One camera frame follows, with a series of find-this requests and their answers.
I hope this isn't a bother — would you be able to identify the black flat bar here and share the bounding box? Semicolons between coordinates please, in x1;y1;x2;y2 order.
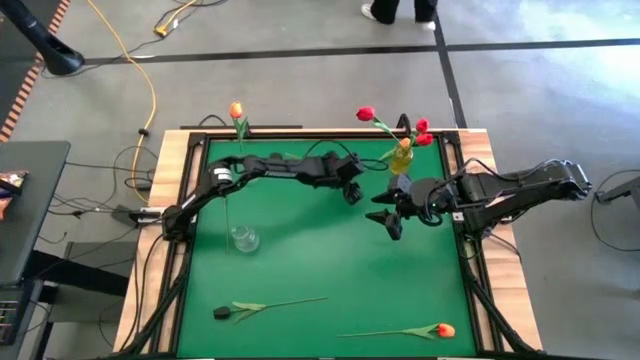
179;124;304;131

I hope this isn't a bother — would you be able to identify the colourful snack bag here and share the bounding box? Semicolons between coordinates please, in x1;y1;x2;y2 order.
0;169;30;221

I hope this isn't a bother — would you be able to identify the yellow extension cable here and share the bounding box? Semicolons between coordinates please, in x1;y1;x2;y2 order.
87;0;159;176

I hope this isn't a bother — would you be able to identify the grey desk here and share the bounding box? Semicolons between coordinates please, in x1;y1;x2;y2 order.
0;140;72;287

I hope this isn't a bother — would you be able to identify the person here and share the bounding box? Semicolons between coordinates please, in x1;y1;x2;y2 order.
360;0;440;32

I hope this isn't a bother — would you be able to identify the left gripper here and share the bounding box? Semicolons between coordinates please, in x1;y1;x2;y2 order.
322;152;366;206

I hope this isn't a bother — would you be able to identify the black floor mat orange edge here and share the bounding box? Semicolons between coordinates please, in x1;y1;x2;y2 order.
0;0;72;144

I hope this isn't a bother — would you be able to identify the backlit keyboard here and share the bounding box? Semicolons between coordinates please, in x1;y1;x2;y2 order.
0;298;22;345

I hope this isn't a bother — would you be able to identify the yellow glass vase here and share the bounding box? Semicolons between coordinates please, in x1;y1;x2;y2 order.
389;144;415;176

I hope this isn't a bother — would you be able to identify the black desk foot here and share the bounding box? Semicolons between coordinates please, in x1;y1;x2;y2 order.
23;248;130;297

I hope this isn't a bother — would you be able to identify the black power supply box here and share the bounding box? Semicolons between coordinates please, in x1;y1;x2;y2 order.
110;203;164;229

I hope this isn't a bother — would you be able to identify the clear round patterned glass vase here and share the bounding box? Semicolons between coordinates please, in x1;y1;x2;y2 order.
231;224;261;254

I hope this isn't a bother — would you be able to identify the yellow cable with plug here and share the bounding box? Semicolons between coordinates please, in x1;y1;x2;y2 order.
153;0;200;39

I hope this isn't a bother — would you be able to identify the black floor stand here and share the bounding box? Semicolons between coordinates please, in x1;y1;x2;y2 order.
0;0;86;77

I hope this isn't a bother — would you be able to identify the green table mat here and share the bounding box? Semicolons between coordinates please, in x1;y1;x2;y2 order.
177;137;477;358

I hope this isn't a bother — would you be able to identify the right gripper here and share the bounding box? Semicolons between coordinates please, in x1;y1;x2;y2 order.
364;175;464;242

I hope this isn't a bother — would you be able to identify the black aluminium table frame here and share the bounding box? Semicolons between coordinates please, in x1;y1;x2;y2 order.
112;127;546;360

